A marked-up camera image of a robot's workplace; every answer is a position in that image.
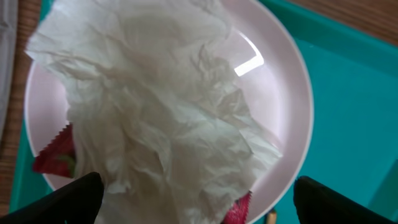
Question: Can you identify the teal plastic tray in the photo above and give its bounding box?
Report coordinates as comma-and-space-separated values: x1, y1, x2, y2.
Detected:
12, 1, 397, 223

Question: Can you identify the wooden chopstick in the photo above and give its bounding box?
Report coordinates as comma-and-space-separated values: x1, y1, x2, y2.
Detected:
265, 209, 277, 224

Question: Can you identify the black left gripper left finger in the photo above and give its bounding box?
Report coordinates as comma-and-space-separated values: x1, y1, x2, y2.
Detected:
1, 172, 104, 224

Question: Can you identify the clear plastic waste bin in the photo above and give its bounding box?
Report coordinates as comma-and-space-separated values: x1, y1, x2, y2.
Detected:
0, 0, 18, 136

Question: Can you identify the red snack wrapper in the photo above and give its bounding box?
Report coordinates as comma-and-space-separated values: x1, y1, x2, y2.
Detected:
32, 124, 252, 224

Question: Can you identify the white napkin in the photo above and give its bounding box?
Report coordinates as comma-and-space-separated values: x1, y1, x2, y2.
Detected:
27, 0, 281, 223

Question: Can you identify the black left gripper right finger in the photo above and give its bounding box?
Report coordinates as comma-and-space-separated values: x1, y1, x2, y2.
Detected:
293, 176, 395, 224

